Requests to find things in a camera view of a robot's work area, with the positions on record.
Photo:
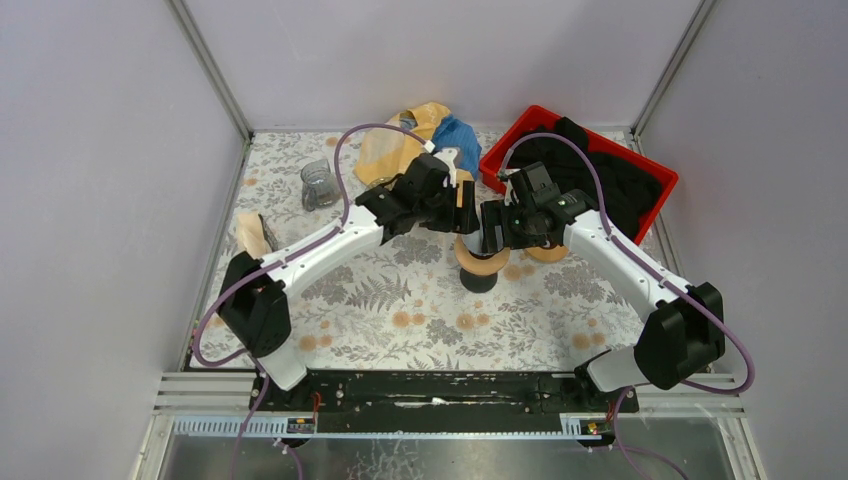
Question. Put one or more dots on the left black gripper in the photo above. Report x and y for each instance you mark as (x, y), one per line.
(466, 208)

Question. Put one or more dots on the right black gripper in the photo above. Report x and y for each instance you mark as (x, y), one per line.
(496, 213)

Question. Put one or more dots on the wooden ring holder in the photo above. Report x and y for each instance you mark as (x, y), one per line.
(479, 265)
(548, 254)

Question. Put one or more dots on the white paper coffee filter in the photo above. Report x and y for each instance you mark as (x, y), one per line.
(474, 244)

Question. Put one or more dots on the dark glass carafe red rim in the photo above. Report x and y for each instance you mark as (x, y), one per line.
(476, 283)

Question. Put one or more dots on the clear glass pitcher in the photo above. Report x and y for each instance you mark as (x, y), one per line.
(319, 186)

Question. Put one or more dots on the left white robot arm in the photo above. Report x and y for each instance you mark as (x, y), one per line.
(254, 302)

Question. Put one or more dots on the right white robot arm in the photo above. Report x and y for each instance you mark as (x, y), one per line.
(681, 322)

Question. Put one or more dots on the orange filter holder box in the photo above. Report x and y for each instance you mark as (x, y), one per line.
(253, 236)

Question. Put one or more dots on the yellow cloth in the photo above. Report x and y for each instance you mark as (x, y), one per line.
(385, 153)

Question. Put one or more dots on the blue cloth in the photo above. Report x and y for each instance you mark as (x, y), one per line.
(454, 133)

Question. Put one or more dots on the red plastic bin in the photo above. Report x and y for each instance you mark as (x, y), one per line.
(536, 115)

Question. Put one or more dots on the black cloth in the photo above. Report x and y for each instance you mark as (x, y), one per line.
(629, 191)

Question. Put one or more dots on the floral table mat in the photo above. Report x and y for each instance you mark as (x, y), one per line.
(402, 306)

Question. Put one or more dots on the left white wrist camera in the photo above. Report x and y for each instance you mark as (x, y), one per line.
(451, 157)

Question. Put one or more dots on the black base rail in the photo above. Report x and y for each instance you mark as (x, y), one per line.
(434, 402)

